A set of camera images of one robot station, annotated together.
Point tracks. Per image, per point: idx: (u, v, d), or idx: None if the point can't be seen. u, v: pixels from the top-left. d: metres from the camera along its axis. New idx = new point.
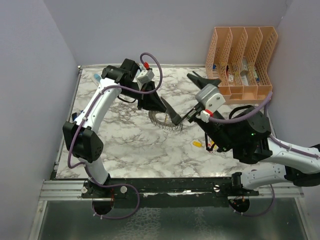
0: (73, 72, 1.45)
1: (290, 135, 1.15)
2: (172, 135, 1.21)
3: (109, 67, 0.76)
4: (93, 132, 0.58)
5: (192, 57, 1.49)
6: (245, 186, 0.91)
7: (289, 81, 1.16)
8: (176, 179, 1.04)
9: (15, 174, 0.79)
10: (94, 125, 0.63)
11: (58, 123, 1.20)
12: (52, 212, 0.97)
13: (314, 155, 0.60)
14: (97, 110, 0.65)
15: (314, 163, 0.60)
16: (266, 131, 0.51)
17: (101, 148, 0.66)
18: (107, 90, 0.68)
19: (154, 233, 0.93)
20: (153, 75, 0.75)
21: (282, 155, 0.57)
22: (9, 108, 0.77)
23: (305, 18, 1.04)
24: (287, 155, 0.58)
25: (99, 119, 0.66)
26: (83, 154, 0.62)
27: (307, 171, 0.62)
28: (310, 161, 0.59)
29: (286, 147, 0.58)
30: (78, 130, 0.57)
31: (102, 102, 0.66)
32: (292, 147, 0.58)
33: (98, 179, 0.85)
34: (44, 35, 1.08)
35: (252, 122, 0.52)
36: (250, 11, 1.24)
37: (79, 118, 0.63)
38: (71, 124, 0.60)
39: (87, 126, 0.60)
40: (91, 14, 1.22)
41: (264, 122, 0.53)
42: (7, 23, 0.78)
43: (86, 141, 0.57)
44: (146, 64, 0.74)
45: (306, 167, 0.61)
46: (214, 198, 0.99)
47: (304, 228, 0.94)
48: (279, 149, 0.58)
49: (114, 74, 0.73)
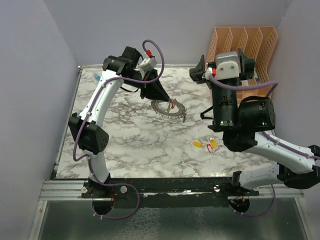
0: (73, 72, 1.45)
1: (289, 135, 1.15)
2: (172, 134, 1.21)
3: (110, 58, 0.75)
4: (98, 126, 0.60)
5: (192, 57, 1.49)
6: (242, 184, 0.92)
7: (289, 81, 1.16)
8: (176, 180, 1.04)
9: (15, 174, 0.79)
10: (98, 119, 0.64)
11: (58, 123, 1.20)
12: (52, 212, 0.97)
13: (304, 154, 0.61)
14: (100, 103, 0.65)
15: (303, 161, 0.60)
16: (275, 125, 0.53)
17: (107, 141, 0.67)
18: (109, 83, 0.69)
19: (154, 233, 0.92)
20: (155, 63, 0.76)
21: (267, 147, 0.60)
22: (10, 108, 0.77)
23: (305, 18, 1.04)
24: (273, 148, 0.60)
25: (103, 112, 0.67)
26: (89, 146, 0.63)
27: (298, 172, 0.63)
28: (298, 158, 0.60)
29: (273, 141, 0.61)
30: (83, 124, 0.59)
31: (105, 95, 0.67)
32: (279, 142, 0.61)
33: (99, 177, 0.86)
34: (44, 34, 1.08)
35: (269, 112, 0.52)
36: (250, 11, 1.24)
37: (83, 113, 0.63)
38: (76, 118, 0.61)
39: (91, 121, 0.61)
40: (91, 14, 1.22)
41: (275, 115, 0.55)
42: (7, 24, 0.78)
43: (92, 134, 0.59)
44: (149, 52, 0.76)
45: (295, 165, 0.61)
46: (214, 198, 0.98)
47: (304, 228, 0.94)
48: (265, 141, 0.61)
49: (115, 64, 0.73)
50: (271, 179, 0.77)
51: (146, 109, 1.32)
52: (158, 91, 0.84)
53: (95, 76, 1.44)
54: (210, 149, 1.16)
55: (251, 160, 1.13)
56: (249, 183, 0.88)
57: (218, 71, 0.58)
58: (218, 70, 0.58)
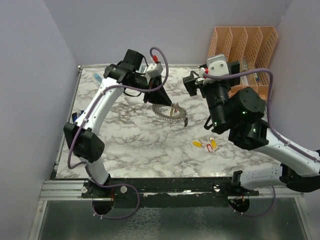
0: (73, 72, 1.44)
1: (289, 135, 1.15)
2: (172, 134, 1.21)
3: (111, 65, 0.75)
4: (94, 134, 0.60)
5: (192, 57, 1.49)
6: (243, 184, 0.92)
7: (289, 81, 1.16)
8: (176, 179, 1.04)
9: (15, 173, 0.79)
10: (95, 126, 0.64)
11: (58, 123, 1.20)
12: (52, 212, 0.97)
13: (313, 158, 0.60)
14: (98, 110, 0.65)
15: (311, 165, 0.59)
16: (257, 111, 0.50)
17: (103, 148, 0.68)
18: (109, 90, 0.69)
19: (154, 233, 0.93)
20: (162, 69, 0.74)
21: (278, 148, 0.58)
22: (9, 109, 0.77)
23: (304, 18, 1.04)
24: (283, 148, 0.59)
25: (101, 119, 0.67)
26: (84, 154, 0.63)
27: (302, 175, 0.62)
28: (306, 162, 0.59)
29: (284, 142, 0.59)
30: (78, 132, 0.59)
31: (103, 102, 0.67)
32: (290, 143, 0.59)
33: (98, 180, 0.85)
34: (44, 34, 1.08)
35: (244, 101, 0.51)
36: (250, 11, 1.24)
37: (79, 119, 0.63)
38: (72, 125, 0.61)
39: (87, 127, 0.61)
40: (91, 13, 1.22)
41: (259, 103, 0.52)
42: (7, 23, 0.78)
43: (87, 142, 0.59)
44: (155, 57, 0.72)
45: (302, 168, 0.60)
46: (214, 198, 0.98)
47: (304, 228, 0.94)
48: (276, 141, 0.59)
49: (117, 73, 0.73)
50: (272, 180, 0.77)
51: (146, 108, 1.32)
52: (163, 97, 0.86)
53: (95, 75, 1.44)
54: (211, 149, 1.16)
55: (251, 160, 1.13)
56: (250, 183, 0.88)
57: (210, 71, 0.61)
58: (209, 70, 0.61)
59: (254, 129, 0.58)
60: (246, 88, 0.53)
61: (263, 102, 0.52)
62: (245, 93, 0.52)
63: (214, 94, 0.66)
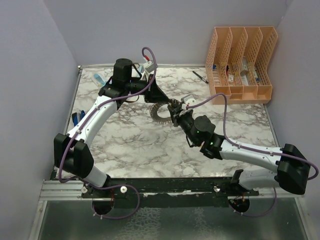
0: (73, 72, 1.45)
1: (290, 135, 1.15)
2: (172, 134, 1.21)
3: (106, 86, 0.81)
4: (86, 145, 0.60)
5: (192, 57, 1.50)
6: (241, 182, 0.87)
7: (290, 80, 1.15)
8: (176, 179, 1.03)
9: (14, 175, 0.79)
10: (87, 138, 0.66)
11: (58, 123, 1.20)
12: (52, 212, 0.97)
13: (267, 151, 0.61)
14: (92, 123, 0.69)
15: (267, 159, 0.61)
16: (205, 131, 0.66)
17: (92, 164, 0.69)
18: (103, 106, 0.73)
19: (155, 233, 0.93)
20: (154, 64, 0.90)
21: (232, 152, 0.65)
22: (10, 109, 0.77)
23: (305, 18, 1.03)
24: (237, 151, 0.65)
25: (93, 132, 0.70)
26: (72, 171, 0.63)
27: (273, 170, 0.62)
28: (261, 156, 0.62)
29: (236, 145, 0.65)
30: (70, 144, 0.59)
31: (98, 116, 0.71)
32: (241, 145, 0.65)
33: (96, 183, 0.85)
34: (44, 35, 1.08)
35: (196, 123, 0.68)
36: (250, 11, 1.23)
37: (72, 131, 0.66)
38: (64, 136, 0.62)
39: (79, 138, 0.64)
40: (90, 13, 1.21)
41: (208, 125, 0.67)
42: (6, 25, 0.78)
43: (77, 154, 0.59)
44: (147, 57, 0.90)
45: (265, 164, 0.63)
46: (214, 198, 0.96)
47: (304, 228, 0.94)
48: (230, 146, 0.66)
49: (111, 93, 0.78)
50: (269, 180, 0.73)
51: (146, 108, 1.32)
52: (162, 93, 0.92)
53: (95, 76, 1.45)
54: None
55: None
56: (248, 182, 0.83)
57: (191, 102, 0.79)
58: (191, 101, 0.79)
59: (212, 142, 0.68)
60: (200, 116, 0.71)
61: (211, 125, 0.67)
62: (198, 119, 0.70)
63: (186, 121, 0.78)
